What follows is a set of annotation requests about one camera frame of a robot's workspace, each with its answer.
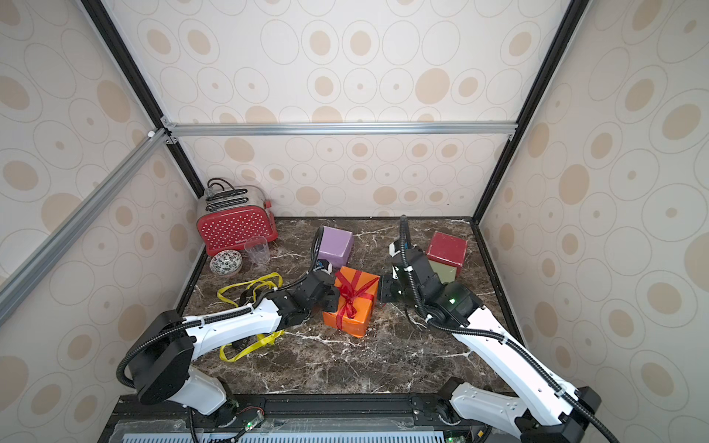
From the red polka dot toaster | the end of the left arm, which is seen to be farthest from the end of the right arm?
the red polka dot toaster

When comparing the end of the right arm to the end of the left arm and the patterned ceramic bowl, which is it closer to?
the end of the left arm

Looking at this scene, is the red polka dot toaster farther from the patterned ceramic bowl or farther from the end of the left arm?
the end of the left arm

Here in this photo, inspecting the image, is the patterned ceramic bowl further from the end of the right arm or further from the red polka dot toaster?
the end of the right arm

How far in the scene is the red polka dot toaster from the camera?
994mm

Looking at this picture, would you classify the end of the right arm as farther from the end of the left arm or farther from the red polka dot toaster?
the red polka dot toaster
